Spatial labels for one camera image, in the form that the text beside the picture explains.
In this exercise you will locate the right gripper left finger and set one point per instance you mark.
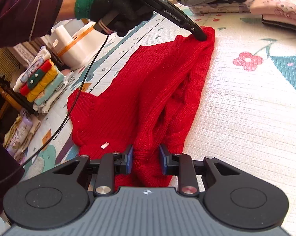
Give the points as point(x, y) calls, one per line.
point(106, 168)

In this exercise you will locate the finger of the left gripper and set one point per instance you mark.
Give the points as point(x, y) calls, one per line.
point(198, 33)

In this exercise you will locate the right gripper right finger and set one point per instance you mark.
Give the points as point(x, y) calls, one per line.
point(183, 167)

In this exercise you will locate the red knit sweater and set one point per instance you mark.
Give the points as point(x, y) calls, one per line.
point(153, 100)

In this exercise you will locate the left forearm maroon sleeve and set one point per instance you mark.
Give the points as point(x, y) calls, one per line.
point(23, 20)

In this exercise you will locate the pastel clothes pile on floor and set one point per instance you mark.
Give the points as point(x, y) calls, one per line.
point(18, 138)

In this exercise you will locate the colourful folded clothes stack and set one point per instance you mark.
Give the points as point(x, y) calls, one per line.
point(43, 83)

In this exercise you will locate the black gloved left hand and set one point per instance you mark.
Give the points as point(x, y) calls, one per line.
point(128, 17)

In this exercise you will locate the pink folded bunny sweatshirt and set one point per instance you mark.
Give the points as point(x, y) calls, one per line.
point(283, 11)

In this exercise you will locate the cartoon animal play mat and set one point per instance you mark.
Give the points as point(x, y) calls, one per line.
point(247, 111)

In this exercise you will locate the white orange storage box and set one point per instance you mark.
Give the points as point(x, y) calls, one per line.
point(75, 43)

